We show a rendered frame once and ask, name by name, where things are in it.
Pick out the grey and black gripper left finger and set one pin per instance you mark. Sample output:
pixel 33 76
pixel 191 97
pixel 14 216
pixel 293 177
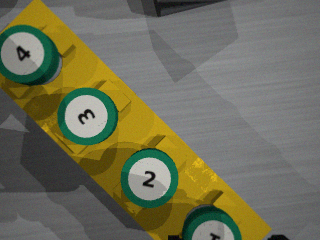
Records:
pixel 174 237

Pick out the grey button housing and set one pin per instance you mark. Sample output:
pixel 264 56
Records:
pixel 173 6

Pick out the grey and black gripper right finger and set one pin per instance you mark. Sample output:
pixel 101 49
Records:
pixel 278 237

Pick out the yellow tube rack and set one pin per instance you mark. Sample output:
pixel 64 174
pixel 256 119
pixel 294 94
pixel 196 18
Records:
pixel 138 128

